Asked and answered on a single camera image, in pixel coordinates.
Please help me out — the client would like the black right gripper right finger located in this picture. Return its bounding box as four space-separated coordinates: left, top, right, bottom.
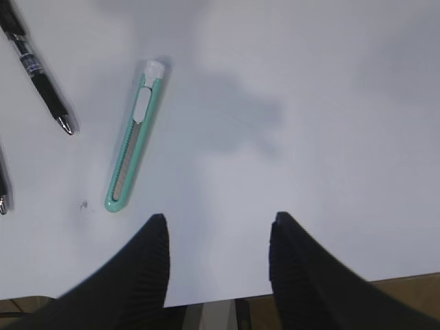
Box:
269 212 439 329

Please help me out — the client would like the white table leg frame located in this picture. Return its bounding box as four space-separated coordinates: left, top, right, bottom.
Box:
182 300 238 330

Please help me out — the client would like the black middle pen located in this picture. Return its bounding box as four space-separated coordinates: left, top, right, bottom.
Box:
0 167 8 215

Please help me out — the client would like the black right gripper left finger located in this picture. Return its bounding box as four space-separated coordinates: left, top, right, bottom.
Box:
9 214 171 329

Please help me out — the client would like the black pen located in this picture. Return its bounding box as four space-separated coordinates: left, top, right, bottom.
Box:
0 167 8 215
1 1 74 135

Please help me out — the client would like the black right pen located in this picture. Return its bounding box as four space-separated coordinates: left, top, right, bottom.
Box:
1 1 74 135

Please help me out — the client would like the teal utility knife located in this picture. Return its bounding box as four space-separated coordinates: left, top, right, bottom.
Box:
104 60 166 213

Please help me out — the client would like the black cable under table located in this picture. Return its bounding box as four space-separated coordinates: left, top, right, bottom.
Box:
0 296 56 319

